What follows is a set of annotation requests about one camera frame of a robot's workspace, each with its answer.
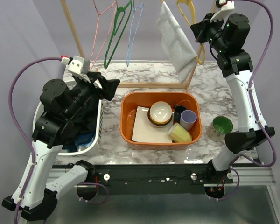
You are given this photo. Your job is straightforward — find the orange plastic tub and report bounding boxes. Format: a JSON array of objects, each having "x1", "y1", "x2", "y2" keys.
[{"x1": 120, "y1": 92, "x2": 203, "y2": 150}]

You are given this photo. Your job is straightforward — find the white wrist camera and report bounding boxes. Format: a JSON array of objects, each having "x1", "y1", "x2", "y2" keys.
[
  {"x1": 61, "y1": 56, "x2": 90, "y2": 82},
  {"x1": 210, "y1": 0, "x2": 235, "y2": 22}
]

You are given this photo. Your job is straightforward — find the green hanger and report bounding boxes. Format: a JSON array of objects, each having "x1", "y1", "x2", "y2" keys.
[{"x1": 104, "y1": 0, "x2": 133, "y2": 69}]

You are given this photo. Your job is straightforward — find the white laundry basket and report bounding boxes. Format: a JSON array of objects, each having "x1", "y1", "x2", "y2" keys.
[{"x1": 32, "y1": 78, "x2": 104, "y2": 157}]

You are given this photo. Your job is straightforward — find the yellow hanger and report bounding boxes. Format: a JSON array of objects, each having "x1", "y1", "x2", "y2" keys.
[{"x1": 176, "y1": 0, "x2": 206, "y2": 65}]

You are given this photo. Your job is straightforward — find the grey white garment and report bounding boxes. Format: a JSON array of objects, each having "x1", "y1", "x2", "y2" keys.
[{"x1": 156, "y1": 2, "x2": 197, "y2": 83}]

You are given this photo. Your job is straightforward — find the wooden clothes rack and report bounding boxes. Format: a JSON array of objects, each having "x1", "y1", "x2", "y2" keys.
[{"x1": 60, "y1": 0, "x2": 206, "y2": 89}]

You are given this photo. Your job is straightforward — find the light blue hanger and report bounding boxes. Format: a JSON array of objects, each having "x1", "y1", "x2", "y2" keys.
[{"x1": 126, "y1": 0, "x2": 144, "y2": 67}]

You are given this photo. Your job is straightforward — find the white bowl with dark rim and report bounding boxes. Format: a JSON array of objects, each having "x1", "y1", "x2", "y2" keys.
[{"x1": 147, "y1": 101, "x2": 173, "y2": 127}]

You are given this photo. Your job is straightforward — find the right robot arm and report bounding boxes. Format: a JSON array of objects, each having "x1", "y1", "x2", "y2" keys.
[{"x1": 190, "y1": 13, "x2": 275, "y2": 183}]

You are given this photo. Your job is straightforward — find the pink wire hanger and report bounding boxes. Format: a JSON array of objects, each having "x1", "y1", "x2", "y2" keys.
[{"x1": 89, "y1": 0, "x2": 118, "y2": 70}]

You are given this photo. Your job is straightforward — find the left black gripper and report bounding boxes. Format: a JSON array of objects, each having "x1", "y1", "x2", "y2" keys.
[{"x1": 64, "y1": 71, "x2": 120, "y2": 119}]

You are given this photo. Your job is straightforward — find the black garment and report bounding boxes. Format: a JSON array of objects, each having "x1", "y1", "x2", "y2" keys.
[{"x1": 62, "y1": 98, "x2": 99, "y2": 150}]

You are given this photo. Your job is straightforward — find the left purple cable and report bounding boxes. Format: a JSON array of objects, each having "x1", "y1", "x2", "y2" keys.
[{"x1": 8, "y1": 56, "x2": 109, "y2": 224}]

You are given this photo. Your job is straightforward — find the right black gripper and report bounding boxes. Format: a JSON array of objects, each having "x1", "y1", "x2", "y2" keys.
[{"x1": 191, "y1": 12, "x2": 228, "y2": 53}]

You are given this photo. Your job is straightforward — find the black cup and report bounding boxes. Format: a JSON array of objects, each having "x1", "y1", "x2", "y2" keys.
[{"x1": 173, "y1": 105, "x2": 187, "y2": 123}]

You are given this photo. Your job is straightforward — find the lavender cup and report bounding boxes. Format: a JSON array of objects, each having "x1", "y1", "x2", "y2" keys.
[{"x1": 180, "y1": 110, "x2": 197, "y2": 131}]

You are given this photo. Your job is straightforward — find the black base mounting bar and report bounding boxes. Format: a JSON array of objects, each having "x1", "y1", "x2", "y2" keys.
[{"x1": 86, "y1": 164, "x2": 233, "y2": 195}]

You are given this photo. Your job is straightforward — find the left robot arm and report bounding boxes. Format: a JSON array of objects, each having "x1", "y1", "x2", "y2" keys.
[{"x1": 2, "y1": 72, "x2": 120, "y2": 223}]

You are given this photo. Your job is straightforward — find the dark blue denim skirt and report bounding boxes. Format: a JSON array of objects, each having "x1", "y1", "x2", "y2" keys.
[{"x1": 63, "y1": 133, "x2": 95, "y2": 152}]

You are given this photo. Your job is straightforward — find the yellow cup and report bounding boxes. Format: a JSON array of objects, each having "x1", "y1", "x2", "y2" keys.
[{"x1": 167, "y1": 123, "x2": 192, "y2": 143}]

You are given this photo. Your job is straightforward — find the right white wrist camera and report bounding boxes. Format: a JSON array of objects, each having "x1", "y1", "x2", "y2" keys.
[{"x1": 210, "y1": 0, "x2": 235, "y2": 22}]

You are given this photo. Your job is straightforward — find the white floral mug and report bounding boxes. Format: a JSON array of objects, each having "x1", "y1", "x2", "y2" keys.
[{"x1": 206, "y1": 121, "x2": 226, "y2": 142}]

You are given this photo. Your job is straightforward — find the white square plate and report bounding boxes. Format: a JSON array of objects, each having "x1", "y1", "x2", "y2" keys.
[{"x1": 131, "y1": 106, "x2": 174, "y2": 144}]

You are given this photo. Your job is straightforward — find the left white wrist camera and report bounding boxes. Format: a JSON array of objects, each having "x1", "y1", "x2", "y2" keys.
[{"x1": 61, "y1": 56, "x2": 90, "y2": 82}]

